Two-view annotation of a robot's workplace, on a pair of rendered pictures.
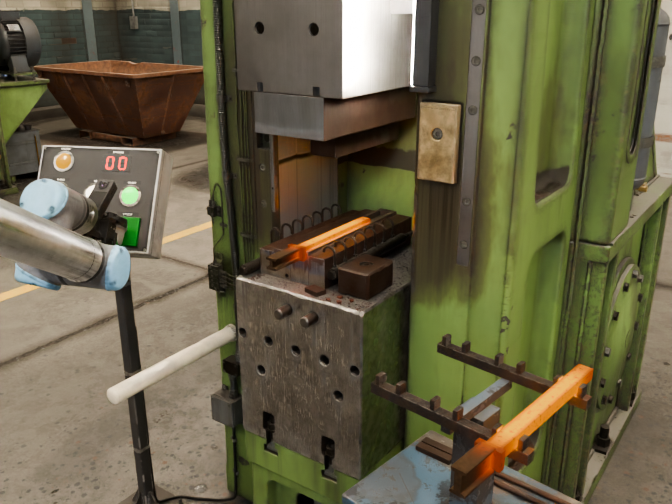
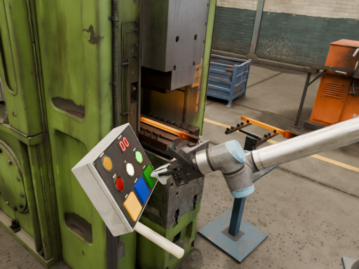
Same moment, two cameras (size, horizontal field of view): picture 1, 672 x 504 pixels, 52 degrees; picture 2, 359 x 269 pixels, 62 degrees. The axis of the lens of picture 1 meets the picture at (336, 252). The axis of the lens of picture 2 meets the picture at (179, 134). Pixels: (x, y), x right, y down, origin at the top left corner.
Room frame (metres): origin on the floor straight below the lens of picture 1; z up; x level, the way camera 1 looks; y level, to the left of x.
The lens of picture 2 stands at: (1.58, 1.58, 1.69)
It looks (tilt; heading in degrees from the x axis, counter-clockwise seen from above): 25 degrees down; 270
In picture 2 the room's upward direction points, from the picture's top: 5 degrees clockwise
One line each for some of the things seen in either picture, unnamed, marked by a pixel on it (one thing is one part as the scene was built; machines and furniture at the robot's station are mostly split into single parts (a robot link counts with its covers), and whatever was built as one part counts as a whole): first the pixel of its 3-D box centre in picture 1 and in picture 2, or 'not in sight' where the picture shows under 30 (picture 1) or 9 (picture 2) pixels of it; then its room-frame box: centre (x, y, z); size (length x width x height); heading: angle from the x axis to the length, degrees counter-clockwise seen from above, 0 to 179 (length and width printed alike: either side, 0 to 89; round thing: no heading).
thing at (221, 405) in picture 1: (228, 407); (115, 251); (1.87, 0.34, 0.36); 0.09 x 0.07 x 0.12; 55
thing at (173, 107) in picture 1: (124, 102); not in sight; (8.47, 2.56, 0.43); 1.89 x 1.20 x 0.85; 55
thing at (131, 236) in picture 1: (125, 231); (148, 176); (1.68, 0.54, 1.01); 0.07 x 0.05 x 0.07; 80
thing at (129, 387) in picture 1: (175, 362); (146, 231); (1.69, 0.44, 0.62); 0.44 x 0.05 x 0.05; 145
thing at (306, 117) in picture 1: (340, 105); (151, 69); (1.74, -0.01, 1.32); 0.42 x 0.20 x 0.10; 145
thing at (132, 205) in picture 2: not in sight; (132, 206); (1.71, 0.74, 1.01); 0.07 x 0.05 x 0.07; 80
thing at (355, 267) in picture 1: (366, 276); (187, 131); (1.52, -0.07, 0.95); 0.12 x 0.08 x 0.06; 145
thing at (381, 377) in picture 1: (425, 362); (243, 134); (1.16, -0.17, 0.92); 0.23 x 0.06 x 0.02; 137
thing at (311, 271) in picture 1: (340, 241); (149, 131); (1.74, -0.01, 0.96); 0.42 x 0.20 x 0.09; 145
